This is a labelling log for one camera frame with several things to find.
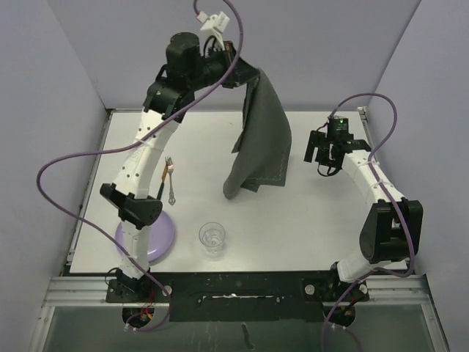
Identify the clear drinking glass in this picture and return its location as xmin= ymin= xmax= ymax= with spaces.
xmin=199 ymin=221 xmax=226 ymax=257

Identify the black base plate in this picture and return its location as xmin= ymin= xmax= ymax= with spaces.
xmin=106 ymin=271 xmax=369 ymax=326

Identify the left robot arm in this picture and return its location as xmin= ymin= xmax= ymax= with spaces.
xmin=100 ymin=32 xmax=259 ymax=301

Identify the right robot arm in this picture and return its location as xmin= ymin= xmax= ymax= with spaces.
xmin=304 ymin=116 xmax=423 ymax=300

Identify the purple plate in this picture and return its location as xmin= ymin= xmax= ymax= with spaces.
xmin=114 ymin=214 xmax=177 ymax=263

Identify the green handled knife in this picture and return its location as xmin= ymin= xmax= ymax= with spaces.
xmin=157 ymin=163 xmax=168 ymax=200

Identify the silver fork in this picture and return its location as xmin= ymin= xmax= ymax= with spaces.
xmin=166 ymin=157 xmax=176 ymax=205

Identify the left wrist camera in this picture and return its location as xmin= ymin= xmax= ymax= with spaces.
xmin=196 ymin=11 xmax=230 ymax=34

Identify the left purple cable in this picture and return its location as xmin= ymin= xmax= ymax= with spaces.
xmin=36 ymin=0 xmax=245 ymax=333

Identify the aluminium frame rail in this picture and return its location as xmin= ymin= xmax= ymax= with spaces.
xmin=42 ymin=274 xmax=433 ymax=307

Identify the grey cloth napkin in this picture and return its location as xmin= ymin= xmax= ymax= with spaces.
xmin=223 ymin=70 xmax=292 ymax=199

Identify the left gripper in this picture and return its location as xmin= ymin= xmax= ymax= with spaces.
xmin=187 ymin=40 xmax=259 ymax=91

